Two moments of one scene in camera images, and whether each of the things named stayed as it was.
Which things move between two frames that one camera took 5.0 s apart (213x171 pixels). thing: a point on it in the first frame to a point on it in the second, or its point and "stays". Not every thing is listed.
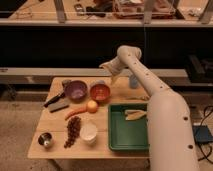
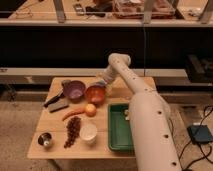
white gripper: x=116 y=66 to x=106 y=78
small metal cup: x=45 y=139 stays
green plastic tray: x=127 y=135 stays
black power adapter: x=202 y=133 stays
